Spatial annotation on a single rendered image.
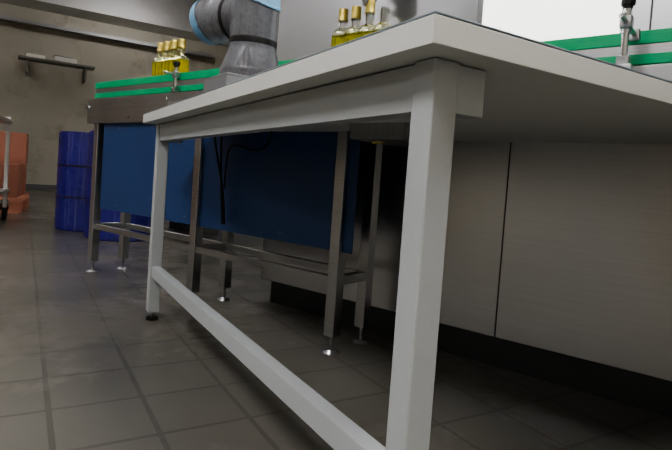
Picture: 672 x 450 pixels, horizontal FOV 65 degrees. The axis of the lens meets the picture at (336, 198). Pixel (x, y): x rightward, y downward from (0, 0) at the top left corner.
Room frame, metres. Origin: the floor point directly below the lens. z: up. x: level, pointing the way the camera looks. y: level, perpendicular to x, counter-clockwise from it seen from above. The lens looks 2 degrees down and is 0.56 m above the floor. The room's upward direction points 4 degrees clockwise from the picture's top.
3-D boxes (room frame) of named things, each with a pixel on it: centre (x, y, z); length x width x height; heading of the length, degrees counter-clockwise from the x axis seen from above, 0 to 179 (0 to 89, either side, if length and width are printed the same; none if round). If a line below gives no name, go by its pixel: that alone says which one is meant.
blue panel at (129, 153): (2.20, 0.51, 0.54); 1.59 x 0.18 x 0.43; 52
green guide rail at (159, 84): (2.15, 0.58, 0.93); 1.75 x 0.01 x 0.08; 52
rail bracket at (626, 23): (1.20, -0.63, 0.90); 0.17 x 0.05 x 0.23; 142
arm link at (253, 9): (1.30, 0.23, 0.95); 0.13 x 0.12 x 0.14; 51
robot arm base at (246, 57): (1.29, 0.23, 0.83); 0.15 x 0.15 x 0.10
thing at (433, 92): (1.29, 0.25, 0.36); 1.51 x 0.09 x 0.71; 31
